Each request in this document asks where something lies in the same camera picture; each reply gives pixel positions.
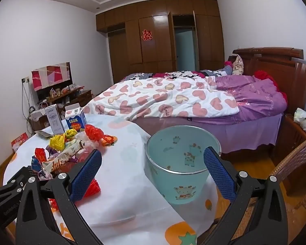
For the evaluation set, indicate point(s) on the small blue wrapper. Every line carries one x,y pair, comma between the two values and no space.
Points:
35,163

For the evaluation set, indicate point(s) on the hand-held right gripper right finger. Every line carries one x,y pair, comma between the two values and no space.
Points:
218,173

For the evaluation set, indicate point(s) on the wicker chair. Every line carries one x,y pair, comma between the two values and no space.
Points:
295,173

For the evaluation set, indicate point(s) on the brown wooden wardrobe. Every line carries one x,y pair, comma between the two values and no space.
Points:
155,17

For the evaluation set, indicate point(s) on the wooden nightstand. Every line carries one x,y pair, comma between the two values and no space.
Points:
293,137

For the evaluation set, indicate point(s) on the round table with fruit tablecloth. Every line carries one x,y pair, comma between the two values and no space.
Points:
127,183

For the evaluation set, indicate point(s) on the black and white patterned blanket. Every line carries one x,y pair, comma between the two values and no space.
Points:
178,74

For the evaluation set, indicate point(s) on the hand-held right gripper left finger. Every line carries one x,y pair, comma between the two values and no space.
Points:
88,171

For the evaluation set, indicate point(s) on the dark purple wrapper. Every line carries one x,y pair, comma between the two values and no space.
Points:
51,151

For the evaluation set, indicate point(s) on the red paper decoration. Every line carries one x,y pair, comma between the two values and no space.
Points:
147,35

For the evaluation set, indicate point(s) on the clear plastic bag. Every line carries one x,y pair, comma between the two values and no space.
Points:
88,149

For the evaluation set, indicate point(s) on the black television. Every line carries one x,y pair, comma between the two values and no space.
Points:
44,93

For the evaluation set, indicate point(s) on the small red wrapper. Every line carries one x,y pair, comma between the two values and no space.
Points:
40,154

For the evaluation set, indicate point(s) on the purple bed sheet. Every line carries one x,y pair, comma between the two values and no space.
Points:
244,130

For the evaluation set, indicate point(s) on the red plastic net bag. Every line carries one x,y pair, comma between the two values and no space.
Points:
93,132

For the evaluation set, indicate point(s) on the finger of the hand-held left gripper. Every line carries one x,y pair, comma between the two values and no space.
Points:
12,186

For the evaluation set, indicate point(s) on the white crumpled plastic bag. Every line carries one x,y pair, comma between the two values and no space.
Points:
302,116

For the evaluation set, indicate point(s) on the white heart-print quilt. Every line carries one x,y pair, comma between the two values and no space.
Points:
155,99

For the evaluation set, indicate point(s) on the floral pillow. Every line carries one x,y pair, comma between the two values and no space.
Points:
238,65

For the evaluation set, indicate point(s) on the red foam fruit net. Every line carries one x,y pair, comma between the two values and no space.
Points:
94,188

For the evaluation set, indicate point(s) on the yellow plastic bag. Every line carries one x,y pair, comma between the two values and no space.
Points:
57,141

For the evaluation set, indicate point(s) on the pink patchwork cover cloth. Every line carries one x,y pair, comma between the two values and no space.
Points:
51,75

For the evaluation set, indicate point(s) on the open cardboard box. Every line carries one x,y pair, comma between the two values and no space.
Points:
38,118

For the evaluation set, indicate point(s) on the white snack bar wrapper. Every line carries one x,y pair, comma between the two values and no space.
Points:
63,157

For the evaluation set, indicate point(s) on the purple quilt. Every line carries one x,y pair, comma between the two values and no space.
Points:
250,91

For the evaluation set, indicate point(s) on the flat dark sachet packet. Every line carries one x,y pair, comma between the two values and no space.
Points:
42,133

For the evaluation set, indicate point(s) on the clutter of jars and cups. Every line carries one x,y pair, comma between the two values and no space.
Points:
61,90

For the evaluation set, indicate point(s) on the tall white carton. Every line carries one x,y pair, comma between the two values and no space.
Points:
53,120

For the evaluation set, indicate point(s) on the wall socket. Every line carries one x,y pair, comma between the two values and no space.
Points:
26,79

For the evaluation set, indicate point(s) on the red and white box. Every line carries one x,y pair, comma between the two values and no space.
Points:
19,143

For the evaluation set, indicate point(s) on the grey and pink clothing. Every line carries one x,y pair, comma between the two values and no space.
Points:
227,69

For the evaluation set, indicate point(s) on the yellow-green wrapper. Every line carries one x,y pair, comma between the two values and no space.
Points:
71,133

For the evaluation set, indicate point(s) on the red fluffy cloth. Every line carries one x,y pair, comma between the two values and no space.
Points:
261,74

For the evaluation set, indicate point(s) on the wooden bed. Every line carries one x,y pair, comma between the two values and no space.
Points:
275,66

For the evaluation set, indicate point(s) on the wooden television cabinet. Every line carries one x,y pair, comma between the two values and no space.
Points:
74,97

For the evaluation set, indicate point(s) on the blue milk carton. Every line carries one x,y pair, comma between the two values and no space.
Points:
75,122

